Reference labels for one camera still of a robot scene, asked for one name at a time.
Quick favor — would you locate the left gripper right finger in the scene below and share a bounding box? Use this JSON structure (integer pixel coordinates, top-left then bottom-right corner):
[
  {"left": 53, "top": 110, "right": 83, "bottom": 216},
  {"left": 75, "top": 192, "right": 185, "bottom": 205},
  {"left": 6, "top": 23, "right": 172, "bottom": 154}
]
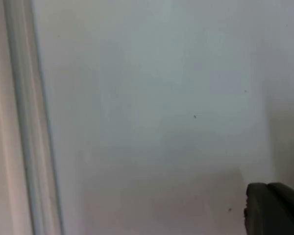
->
[{"left": 267, "top": 182, "right": 294, "bottom": 235}]

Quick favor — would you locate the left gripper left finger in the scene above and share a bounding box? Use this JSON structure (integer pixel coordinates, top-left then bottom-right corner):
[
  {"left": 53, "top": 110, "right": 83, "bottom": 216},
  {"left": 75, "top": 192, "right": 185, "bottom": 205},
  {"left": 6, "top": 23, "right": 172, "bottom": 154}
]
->
[{"left": 244, "top": 183, "right": 294, "bottom": 235}]

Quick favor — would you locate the grey-framed whiteboard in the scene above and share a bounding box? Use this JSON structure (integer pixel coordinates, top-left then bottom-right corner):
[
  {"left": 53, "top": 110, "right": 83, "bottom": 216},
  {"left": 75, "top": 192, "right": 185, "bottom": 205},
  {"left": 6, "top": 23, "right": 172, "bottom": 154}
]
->
[{"left": 2, "top": 0, "right": 294, "bottom": 235}]

